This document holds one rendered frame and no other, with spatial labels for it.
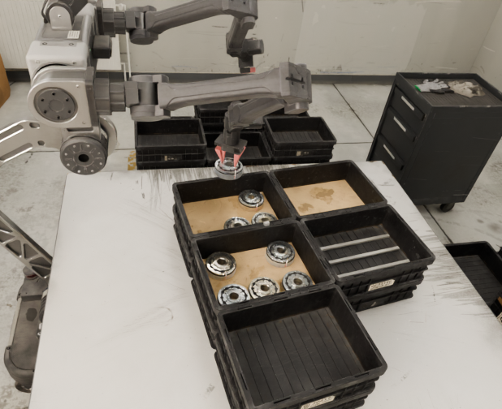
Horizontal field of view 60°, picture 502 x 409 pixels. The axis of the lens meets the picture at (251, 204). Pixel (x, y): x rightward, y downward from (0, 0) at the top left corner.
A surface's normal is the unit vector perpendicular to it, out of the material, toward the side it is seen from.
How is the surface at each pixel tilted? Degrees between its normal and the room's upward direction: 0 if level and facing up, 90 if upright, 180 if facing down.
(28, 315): 0
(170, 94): 55
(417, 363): 0
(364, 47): 90
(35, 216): 0
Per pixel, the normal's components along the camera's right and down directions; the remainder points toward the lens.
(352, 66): 0.21, 0.66
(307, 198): 0.11, -0.75
